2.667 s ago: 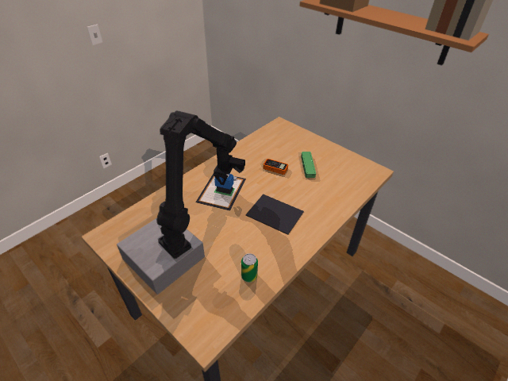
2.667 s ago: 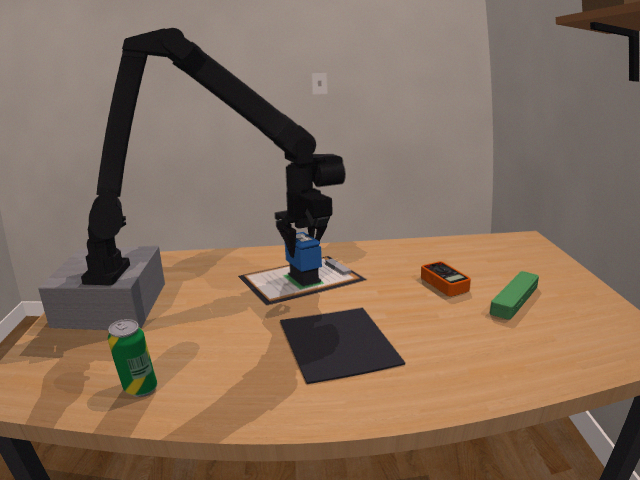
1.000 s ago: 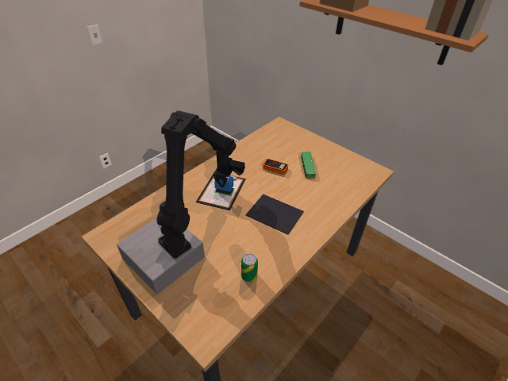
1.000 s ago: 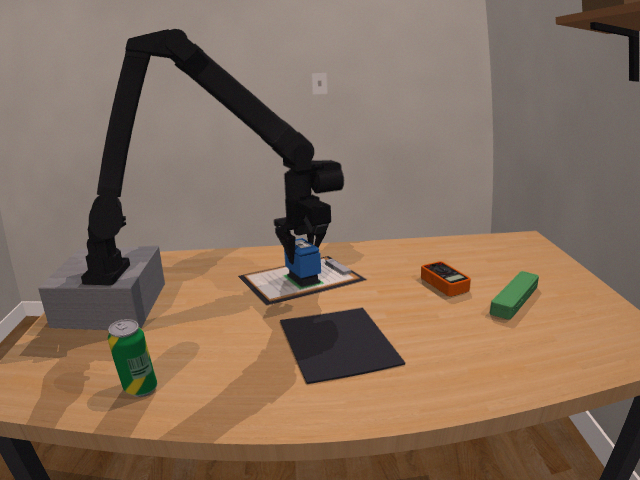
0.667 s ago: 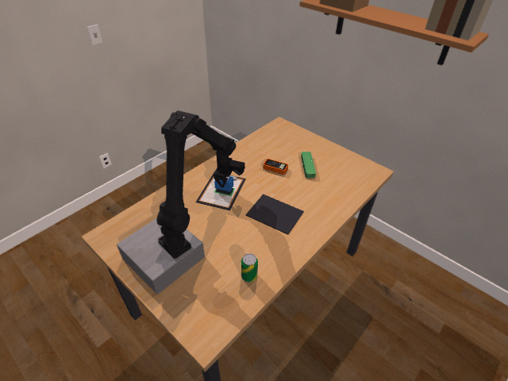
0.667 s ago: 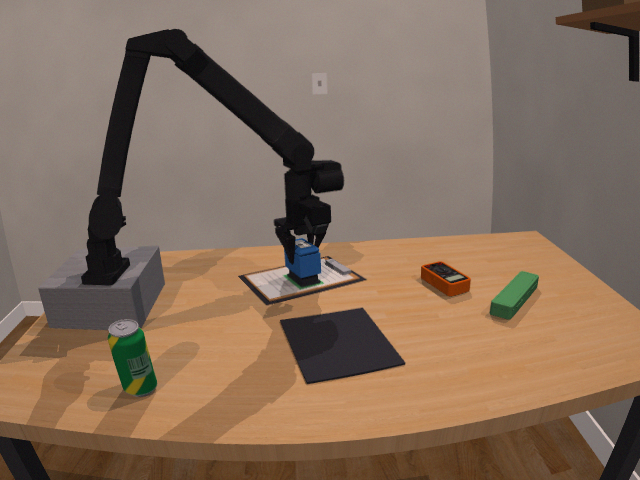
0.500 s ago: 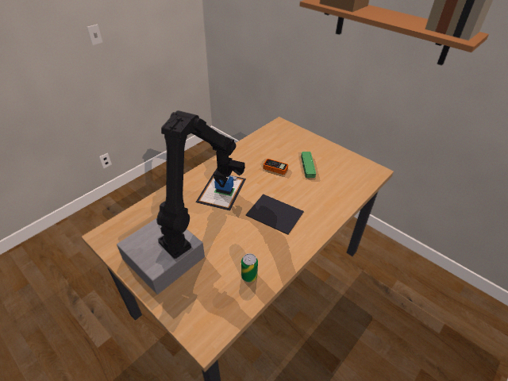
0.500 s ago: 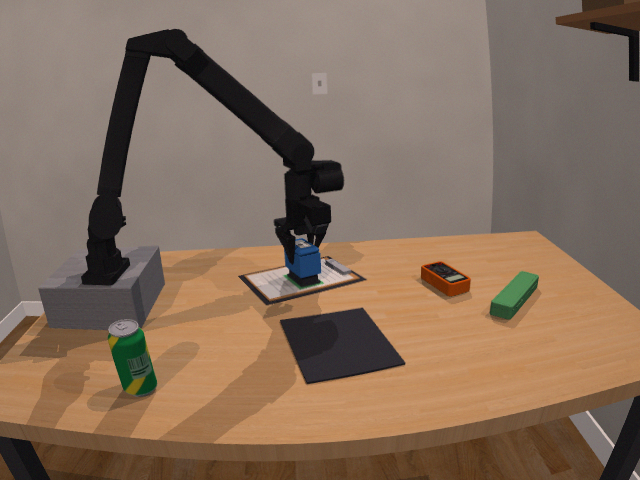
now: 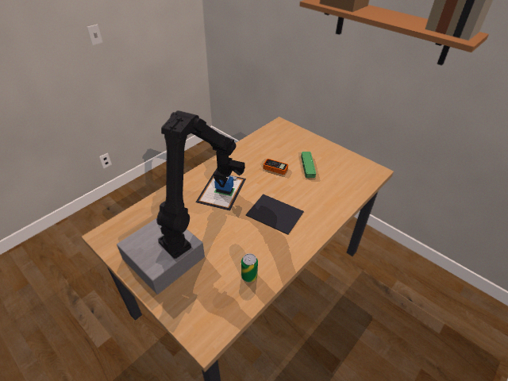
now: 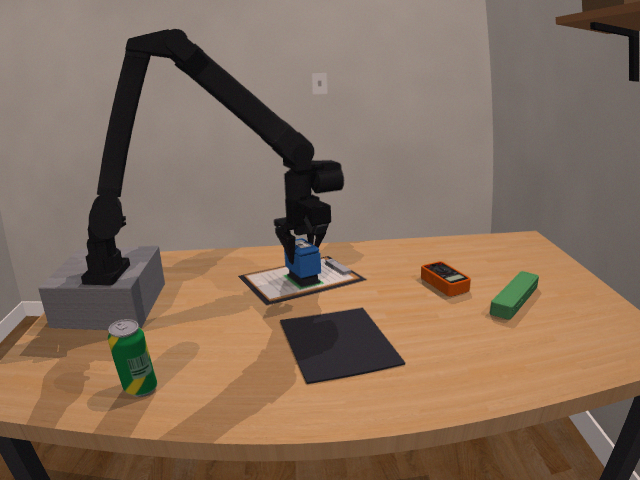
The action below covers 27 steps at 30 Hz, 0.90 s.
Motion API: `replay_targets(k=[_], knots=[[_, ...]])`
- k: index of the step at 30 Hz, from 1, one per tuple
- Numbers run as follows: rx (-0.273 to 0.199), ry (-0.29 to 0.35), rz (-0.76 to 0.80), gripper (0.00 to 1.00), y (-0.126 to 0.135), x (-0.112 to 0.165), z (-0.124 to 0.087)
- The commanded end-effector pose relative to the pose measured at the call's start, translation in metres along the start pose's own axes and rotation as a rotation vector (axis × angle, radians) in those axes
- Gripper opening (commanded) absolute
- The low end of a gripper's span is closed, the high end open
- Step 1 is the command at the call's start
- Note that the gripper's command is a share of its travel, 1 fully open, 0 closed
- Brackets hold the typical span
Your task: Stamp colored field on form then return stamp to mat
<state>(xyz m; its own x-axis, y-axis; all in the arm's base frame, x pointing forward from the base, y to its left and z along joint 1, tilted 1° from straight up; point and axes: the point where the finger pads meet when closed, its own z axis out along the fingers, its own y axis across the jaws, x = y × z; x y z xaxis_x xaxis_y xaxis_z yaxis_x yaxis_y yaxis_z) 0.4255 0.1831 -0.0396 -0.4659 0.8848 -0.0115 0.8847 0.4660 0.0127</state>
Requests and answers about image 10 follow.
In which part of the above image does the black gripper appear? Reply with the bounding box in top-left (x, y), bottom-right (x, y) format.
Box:
top-left (274, 217), bottom-right (326, 264)

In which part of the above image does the orange pocket multimeter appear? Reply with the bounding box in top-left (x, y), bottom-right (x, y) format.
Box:
top-left (421, 261), bottom-right (471, 296)

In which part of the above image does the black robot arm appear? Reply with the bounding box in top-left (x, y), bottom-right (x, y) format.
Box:
top-left (81, 29), bottom-right (344, 285)

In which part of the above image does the green drink can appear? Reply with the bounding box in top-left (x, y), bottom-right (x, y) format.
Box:
top-left (108, 319), bottom-right (157, 397)

